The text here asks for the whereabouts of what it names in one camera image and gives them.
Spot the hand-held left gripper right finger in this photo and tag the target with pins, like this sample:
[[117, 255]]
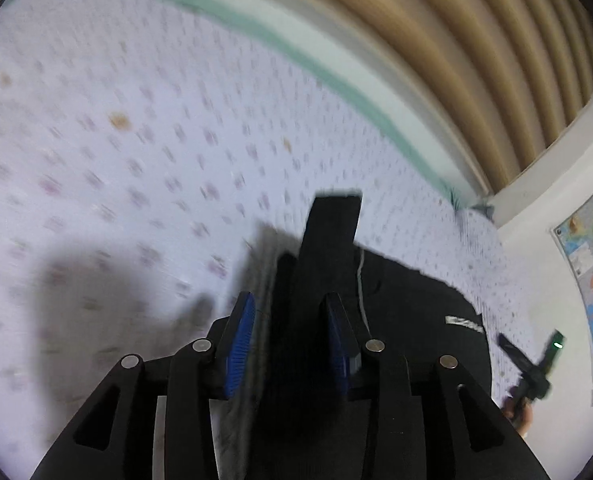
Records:
[[336, 341]]

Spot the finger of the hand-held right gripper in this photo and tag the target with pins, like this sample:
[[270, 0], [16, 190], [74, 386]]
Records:
[[514, 351]]

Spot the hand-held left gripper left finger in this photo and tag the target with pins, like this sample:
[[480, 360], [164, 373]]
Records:
[[241, 345]]

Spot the black hooded jacket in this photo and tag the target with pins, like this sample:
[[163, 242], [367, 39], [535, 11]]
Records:
[[406, 300]]

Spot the person's right hand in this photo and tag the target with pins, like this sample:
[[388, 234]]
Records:
[[522, 417]]

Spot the white floral quilt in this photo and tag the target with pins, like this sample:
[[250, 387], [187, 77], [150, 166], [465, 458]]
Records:
[[126, 185]]

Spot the brown striped window blind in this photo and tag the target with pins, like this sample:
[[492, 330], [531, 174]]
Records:
[[476, 60]]

